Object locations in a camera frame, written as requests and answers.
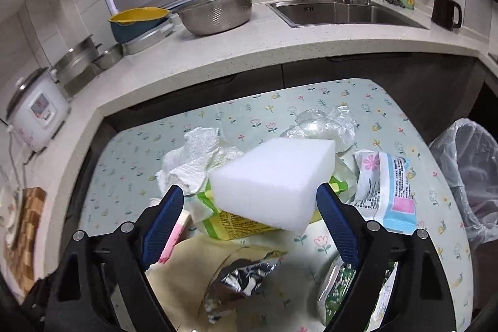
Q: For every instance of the small steel bowl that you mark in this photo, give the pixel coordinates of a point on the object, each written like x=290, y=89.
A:
x=107, y=58

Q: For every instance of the white sponge block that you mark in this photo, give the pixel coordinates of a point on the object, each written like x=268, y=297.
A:
x=272, y=180

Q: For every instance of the dark steel scrubber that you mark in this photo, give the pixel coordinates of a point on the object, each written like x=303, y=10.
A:
x=391, y=0

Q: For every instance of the silver foil bag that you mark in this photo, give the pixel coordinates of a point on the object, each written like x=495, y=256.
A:
x=241, y=273

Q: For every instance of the steel rectangular tray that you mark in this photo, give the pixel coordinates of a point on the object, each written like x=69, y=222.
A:
x=149, y=39

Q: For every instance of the steel colander bowl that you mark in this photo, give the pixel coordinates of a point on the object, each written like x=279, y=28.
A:
x=216, y=11

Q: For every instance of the stainless steel sink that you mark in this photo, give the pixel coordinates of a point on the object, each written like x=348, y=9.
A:
x=346, y=14

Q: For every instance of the stacked steel pots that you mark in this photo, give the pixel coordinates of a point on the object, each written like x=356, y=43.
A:
x=74, y=59

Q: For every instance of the floral tablecloth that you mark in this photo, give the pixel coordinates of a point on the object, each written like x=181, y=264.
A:
x=128, y=176

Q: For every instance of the wooden cutting board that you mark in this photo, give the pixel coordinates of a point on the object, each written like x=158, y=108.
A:
x=27, y=231

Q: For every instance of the black kettle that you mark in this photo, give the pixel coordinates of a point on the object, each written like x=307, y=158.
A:
x=445, y=11

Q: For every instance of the trash bin with plastic liner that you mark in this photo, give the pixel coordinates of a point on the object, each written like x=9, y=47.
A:
x=467, y=168

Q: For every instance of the white rice cooker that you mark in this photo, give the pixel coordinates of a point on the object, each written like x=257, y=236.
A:
x=37, y=110

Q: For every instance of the crumpled white paper towel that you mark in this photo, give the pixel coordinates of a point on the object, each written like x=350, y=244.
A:
x=194, y=161

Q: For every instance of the clear plastic wrap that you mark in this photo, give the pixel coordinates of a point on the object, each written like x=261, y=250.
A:
x=323, y=126

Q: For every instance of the yellow plastic bowl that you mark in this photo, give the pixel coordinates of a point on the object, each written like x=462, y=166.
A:
x=136, y=16

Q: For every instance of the pink white small box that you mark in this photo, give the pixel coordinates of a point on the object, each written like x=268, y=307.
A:
x=177, y=233

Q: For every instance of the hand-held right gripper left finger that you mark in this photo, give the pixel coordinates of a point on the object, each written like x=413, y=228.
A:
x=165, y=223

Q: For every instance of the blue pink white packet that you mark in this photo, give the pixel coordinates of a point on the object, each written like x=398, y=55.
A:
x=385, y=184

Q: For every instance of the yellow and blue bowl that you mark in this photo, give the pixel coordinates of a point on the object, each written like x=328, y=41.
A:
x=132, y=31

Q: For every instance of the green floral packet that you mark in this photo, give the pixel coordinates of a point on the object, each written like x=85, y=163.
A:
x=336, y=287

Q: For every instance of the green yellow wipes packet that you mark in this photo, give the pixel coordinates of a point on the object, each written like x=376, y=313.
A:
x=227, y=224

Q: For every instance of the beige paper bag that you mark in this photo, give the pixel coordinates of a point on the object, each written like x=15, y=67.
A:
x=183, y=273

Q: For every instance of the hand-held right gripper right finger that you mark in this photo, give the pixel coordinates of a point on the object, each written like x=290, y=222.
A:
x=338, y=223

